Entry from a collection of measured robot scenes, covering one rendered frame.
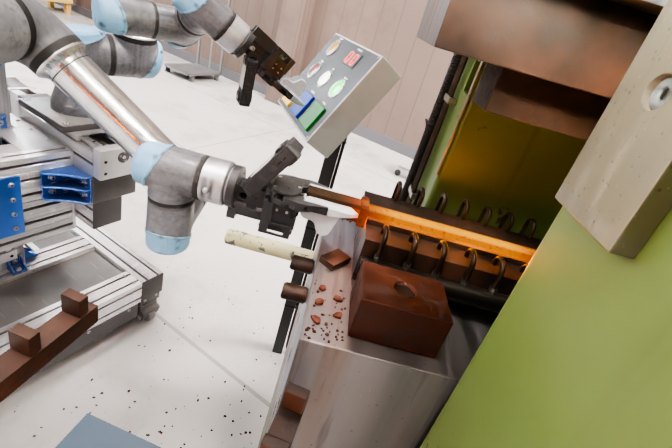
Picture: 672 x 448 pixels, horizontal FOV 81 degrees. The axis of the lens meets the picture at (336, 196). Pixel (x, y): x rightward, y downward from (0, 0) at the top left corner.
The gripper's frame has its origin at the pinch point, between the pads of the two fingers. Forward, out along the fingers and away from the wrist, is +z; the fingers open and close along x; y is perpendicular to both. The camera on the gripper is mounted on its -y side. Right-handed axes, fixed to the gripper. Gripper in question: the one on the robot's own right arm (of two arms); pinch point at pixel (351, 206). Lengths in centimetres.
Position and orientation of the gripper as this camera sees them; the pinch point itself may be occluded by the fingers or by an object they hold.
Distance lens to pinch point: 65.0
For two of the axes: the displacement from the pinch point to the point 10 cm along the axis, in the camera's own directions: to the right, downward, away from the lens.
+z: 9.6, 2.7, 0.4
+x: -0.8, 4.3, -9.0
